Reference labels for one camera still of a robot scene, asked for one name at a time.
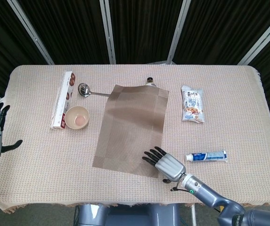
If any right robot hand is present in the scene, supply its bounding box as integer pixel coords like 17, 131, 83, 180
142, 146, 187, 184

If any brown woven placemat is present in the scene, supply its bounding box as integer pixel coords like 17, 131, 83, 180
92, 84, 171, 178

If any light brown bowl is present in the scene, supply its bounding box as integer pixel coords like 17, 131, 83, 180
65, 105, 90, 130

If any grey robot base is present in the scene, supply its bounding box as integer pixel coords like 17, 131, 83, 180
74, 203, 180, 226

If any beige woven tablecloth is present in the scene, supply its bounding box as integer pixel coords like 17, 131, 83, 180
0, 65, 270, 214

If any white blue toothpaste tube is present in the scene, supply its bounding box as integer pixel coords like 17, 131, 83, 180
184, 150, 228, 163

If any white table leg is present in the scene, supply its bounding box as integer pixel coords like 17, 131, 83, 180
190, 203, 197, 226

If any white snack bag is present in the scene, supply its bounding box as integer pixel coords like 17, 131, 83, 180
181, 85, 206, 124

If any long white wrap box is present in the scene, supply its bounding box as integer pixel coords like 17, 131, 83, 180
49, 71, 76, 130

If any orange drink bottle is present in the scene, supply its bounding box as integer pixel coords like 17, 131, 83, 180
145, 77, 158, 88

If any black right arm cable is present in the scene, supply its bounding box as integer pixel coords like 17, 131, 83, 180
170, 175, 191, 193

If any steel ladle black handle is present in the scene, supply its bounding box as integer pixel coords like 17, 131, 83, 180
78, 82, 112, 98

